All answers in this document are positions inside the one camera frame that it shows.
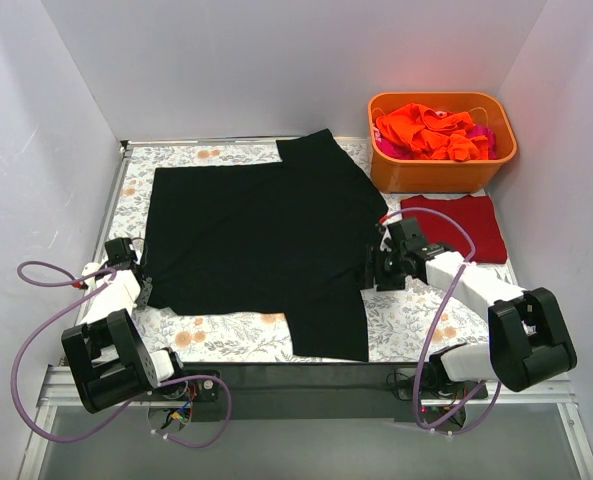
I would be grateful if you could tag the floral patterned table mat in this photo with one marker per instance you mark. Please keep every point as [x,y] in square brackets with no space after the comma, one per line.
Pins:
[398,322]

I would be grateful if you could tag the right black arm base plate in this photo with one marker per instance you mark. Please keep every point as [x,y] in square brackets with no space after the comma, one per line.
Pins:
[401,380]

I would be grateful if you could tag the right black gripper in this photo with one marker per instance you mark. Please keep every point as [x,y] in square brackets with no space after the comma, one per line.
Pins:
[376,267]

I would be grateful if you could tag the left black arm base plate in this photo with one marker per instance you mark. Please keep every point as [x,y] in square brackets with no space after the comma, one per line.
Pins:
[204,387]

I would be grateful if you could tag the folded dark red t shirt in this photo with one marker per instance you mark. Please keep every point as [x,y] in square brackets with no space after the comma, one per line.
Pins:
[474,214]

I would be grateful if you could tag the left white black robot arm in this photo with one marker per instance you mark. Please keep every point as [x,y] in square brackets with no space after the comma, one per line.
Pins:
[106,354]

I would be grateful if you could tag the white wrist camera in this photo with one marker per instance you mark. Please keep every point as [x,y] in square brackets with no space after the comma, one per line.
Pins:
[93,273]
[386,228]

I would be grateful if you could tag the black t shirt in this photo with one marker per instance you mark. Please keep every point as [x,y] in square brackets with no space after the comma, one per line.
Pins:
[285,237]

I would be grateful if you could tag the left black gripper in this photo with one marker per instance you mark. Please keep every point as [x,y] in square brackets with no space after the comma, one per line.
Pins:
[143,288]

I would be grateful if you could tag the magenta pink t shirt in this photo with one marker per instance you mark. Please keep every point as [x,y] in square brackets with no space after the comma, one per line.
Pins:
[478,144]

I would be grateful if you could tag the orange t shirt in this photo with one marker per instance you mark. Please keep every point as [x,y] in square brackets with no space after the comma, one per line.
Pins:
[422,128]

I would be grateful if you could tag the orange plastic laundry basket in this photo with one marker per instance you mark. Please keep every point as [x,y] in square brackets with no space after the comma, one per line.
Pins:
[391,175]

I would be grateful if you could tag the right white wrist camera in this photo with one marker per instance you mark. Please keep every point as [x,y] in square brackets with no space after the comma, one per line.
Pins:
[386,228]

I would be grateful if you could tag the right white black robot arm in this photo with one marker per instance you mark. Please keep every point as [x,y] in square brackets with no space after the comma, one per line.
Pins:
[528,340]

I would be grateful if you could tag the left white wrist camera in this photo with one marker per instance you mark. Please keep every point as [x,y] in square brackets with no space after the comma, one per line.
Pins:
[93,273]

